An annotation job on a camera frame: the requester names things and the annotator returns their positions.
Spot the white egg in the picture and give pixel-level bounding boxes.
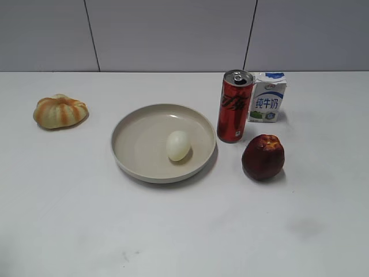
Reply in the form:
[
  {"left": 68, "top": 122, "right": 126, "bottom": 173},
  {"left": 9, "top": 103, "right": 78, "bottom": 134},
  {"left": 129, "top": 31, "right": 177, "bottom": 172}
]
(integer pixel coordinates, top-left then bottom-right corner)
[{"left": 166, "top": 130, "right": 191, "bottom": 162}]

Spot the beige round plate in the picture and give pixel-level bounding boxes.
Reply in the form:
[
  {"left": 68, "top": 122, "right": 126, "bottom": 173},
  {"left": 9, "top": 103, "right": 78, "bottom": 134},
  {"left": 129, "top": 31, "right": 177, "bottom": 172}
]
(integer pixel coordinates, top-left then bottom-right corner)
[{"left": 111, "top": 104, "right": 217, "bottom": 184}]

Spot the red soda can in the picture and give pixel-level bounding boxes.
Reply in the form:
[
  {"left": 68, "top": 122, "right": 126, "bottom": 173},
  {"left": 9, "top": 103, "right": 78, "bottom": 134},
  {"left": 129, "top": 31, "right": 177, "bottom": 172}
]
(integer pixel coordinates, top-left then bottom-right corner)
[{"left": 217, "top": 70, "right": 254, "bottom": 143}]

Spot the dark red apple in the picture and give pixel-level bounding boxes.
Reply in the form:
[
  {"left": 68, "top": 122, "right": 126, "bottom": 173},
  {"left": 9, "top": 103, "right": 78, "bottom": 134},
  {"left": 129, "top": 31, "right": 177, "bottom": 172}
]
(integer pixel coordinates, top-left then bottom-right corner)
[{"left": 242, "top": 134, "right": 285, "bottom": 181}]

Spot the white blue milk carton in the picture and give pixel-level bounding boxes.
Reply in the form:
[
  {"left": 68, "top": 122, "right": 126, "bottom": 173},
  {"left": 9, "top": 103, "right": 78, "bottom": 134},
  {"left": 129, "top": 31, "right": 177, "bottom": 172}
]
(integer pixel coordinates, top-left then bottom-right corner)
[{"left": 247, "top": 72, "right": 287, "bottom": 123}]

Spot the striped bread bun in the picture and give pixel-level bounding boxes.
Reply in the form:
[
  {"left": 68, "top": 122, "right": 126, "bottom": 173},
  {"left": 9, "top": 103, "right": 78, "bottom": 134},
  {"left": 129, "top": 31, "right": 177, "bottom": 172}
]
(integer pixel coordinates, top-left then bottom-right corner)
[{"left": 33, "top": 94, "right": 89, "bottom": 129}]

